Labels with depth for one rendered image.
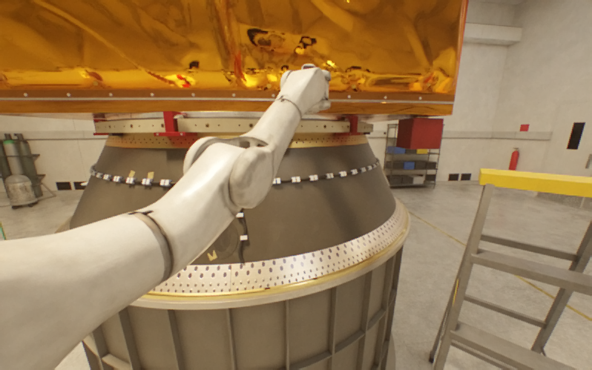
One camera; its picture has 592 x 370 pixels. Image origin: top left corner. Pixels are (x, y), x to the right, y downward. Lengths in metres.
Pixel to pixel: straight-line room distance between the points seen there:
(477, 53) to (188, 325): 9.07
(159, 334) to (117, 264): 0.83
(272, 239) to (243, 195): 0.54
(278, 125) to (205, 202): 0.19
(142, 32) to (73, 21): 0.23
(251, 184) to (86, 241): 0.16
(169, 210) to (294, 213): 0.62
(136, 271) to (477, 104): 9.03
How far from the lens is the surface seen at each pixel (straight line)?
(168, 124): 0.93
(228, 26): 1.00
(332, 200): 0.92
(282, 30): 0.97
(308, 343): 1.05
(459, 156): 8.82
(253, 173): 0.27
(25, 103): 1.34
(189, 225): 0.25
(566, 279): 1.13
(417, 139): 1.16
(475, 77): 9.00
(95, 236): 0.22
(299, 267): 0.82
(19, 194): 7.77
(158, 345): 1.09
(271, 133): 0.37
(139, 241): 0.23
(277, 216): 0.81
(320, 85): 0.50
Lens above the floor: 1.67
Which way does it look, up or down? 14 degrees down
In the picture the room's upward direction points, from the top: straight up
